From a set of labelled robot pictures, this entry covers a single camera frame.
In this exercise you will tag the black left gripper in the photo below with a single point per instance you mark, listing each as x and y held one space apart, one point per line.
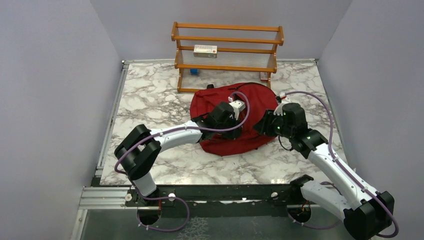
232 135

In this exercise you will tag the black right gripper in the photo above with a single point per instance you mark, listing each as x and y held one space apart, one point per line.
263 126

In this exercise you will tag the red backpack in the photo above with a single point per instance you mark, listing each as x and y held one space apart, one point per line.
211 109

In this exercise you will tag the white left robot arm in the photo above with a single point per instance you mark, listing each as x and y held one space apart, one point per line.
139 150

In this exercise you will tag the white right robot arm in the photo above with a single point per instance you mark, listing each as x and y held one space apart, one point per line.
364 210

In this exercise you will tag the blue pencil sharpener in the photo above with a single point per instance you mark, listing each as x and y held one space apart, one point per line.
194 71

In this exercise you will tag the small red white eraser box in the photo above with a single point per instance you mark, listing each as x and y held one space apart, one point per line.
263 76

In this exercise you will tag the wooden two-tier shelf rack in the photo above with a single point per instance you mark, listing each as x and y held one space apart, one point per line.
241 54

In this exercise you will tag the white red box on shelf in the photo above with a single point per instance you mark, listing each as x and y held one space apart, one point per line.
205 51

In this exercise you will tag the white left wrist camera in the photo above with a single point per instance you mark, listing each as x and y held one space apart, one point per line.
238 106

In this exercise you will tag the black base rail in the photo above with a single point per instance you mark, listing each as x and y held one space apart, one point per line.
216 201

